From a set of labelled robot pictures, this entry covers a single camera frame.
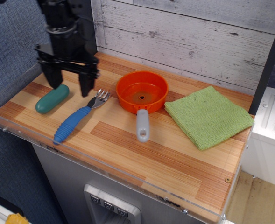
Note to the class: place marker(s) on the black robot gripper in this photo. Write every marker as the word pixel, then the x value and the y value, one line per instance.
pixel 66 51

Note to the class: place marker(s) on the green toy cucumber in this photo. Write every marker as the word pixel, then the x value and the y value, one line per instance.
pixel 52 99

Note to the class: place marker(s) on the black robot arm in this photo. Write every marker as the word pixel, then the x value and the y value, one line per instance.
pixel 58 14

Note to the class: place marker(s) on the clear acrylic table guard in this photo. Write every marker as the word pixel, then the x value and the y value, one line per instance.
pixel 168 165

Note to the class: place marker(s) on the grey cabinet with button panel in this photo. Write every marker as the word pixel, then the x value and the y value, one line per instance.
pixel 89 196

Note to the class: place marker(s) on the green microfibre cloth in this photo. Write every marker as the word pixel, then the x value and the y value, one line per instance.
pixel 208 118

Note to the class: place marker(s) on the yellow and black object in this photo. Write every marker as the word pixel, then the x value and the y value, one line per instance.
pixel 16 219

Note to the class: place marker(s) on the white ribbed box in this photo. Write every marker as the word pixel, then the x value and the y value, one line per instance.
pixel 259 156

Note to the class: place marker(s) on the blue handled metal fork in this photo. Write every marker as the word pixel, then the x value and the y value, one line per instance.
pixel 68 126

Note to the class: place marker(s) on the black left frame post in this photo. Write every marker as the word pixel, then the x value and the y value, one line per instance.
pixel 83 10

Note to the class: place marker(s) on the black frame post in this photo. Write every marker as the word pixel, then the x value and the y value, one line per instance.
pixel 264 79
pixel 83 10

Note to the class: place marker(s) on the orange pot grey handle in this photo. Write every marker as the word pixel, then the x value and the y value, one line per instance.
pixel 142 93

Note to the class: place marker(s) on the black right frame post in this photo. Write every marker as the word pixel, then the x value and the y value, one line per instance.
pixel 264 79

